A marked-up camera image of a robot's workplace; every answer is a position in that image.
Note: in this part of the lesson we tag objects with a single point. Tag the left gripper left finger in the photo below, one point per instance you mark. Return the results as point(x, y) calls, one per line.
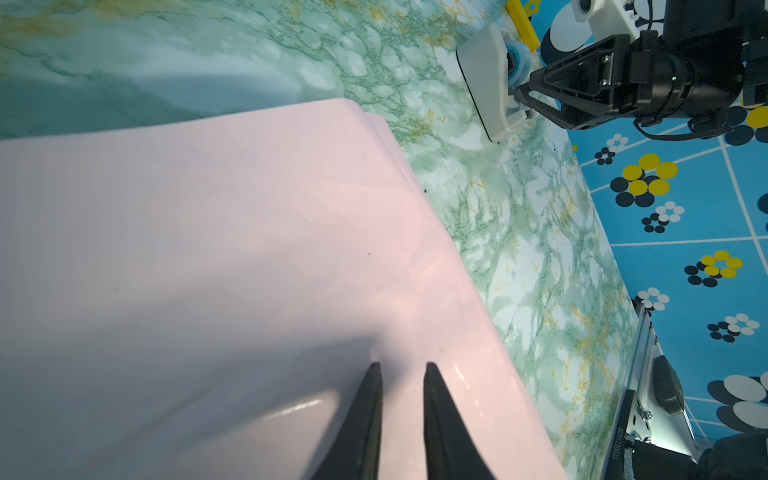
point(355, 452)

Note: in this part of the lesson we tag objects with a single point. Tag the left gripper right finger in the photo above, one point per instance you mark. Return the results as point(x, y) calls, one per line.
point(449, 449)

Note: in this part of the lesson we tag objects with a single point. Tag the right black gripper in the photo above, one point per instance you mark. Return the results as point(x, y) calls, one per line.
point(693, 69)

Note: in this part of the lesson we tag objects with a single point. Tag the purple wrapping paper sheet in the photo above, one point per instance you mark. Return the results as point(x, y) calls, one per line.
point(203, 300)

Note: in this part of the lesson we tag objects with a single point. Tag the yellow tape piece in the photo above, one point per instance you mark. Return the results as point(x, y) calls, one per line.
point(520, 18)

